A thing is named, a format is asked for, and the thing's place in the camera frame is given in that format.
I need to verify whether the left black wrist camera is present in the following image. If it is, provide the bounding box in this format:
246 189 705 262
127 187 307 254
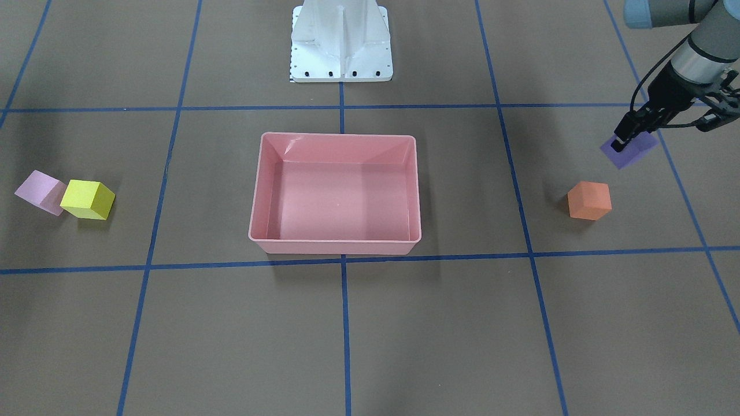
697 78 740 132

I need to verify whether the pink foam block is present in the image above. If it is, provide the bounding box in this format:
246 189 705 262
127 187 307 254
14 169 67 216

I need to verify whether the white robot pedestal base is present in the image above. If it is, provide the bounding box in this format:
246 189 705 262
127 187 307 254
289 1 394 83

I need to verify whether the yellow foam block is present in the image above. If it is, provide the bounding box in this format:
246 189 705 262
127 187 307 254
60 179 116 220

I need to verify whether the purple foam block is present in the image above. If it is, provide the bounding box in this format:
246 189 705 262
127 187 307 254
600 132 659 169

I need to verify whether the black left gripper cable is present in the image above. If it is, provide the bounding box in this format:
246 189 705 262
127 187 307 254
629 35 694 128

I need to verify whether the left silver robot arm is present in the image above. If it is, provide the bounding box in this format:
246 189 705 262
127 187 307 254
610 1 739 153

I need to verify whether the pink plastic bin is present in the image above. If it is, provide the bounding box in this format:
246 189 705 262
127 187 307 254
248 132 423 255

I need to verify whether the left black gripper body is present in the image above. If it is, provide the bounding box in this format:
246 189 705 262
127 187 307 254
641 63 696 125

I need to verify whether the orange foam block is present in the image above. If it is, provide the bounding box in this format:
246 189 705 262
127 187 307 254
567 181 612 221

